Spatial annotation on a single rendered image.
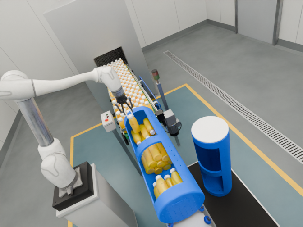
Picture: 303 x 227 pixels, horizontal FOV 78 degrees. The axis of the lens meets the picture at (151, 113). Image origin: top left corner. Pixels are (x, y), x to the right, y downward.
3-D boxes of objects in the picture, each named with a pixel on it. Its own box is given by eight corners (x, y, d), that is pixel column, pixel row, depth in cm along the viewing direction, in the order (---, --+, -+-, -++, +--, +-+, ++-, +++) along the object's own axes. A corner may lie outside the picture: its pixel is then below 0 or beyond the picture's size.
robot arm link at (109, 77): (125, 85, 132) (117, 80, 142) (116, 66, 123) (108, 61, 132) (112, 93, 129) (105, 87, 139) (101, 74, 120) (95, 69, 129)
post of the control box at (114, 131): (141, 176, 254) (108, 126, 191) (140, 174, 257) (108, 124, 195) (143, 175, 254) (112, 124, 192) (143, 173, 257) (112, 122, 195)
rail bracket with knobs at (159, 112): (158, 124, 187) (155, 116, 181) (155, 120, 193) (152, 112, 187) (167, 119, 188) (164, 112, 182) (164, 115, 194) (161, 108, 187)
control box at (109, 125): (107, 132, 185) (102, 125, 179) (104, 120, 201) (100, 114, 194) (116, 128, 186) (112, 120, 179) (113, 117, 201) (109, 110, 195)
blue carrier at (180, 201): (164, 229, 110) (152, 210, 93) (130, 136, 178) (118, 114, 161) (207, 207, 113) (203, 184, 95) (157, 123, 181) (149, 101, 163)
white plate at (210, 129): (192, 116, 161) (193, 117, 161) (189, 142, 142) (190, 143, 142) (227, 115, 150) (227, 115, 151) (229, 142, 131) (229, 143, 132)
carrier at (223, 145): (204, 170, 216) (203, 195, 197) (192, 117, 162) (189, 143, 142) (231, 172, 206) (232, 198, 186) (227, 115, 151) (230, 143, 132)
